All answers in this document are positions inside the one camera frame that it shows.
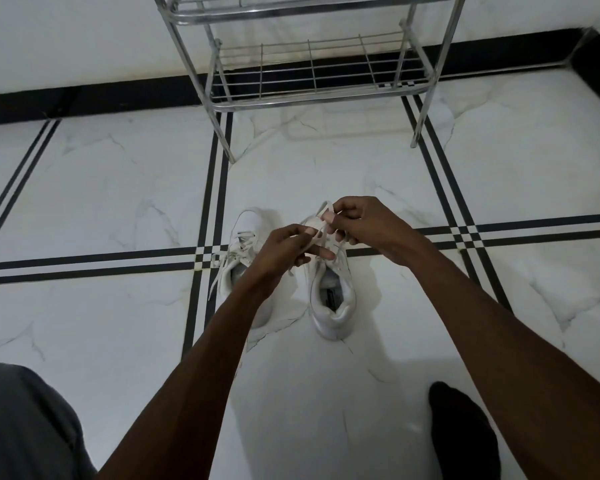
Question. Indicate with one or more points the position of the person's right hand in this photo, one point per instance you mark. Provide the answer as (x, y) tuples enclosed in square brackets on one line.
[(380, 227)]

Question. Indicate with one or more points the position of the person's left hand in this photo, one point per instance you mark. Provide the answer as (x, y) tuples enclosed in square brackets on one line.
[(279, 252)]

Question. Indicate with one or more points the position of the person's right fingers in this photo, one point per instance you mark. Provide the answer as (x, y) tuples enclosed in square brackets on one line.
[(342, 219)]

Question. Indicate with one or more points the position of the person's left fingers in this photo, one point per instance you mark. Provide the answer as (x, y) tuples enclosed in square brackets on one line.
[(314, 250)]

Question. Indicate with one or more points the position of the white shoelace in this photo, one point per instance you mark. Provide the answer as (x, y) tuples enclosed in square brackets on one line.
[(227, 259), (324, 213)]

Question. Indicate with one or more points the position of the person's left forearm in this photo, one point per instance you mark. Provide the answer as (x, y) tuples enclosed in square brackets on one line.
[(200, 384)]

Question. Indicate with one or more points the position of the person's right forearm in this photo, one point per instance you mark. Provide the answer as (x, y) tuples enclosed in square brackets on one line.
[(505, 354)]

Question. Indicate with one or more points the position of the white sneaker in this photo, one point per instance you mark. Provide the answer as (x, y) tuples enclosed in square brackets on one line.
[(332, 304), (245, 229)]

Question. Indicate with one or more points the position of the person's black socked foot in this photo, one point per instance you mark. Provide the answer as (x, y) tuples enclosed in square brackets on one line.
[(462, 434)]

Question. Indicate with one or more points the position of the person's grey trouser leg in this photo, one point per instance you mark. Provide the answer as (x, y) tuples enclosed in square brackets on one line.
[(25, 424)]

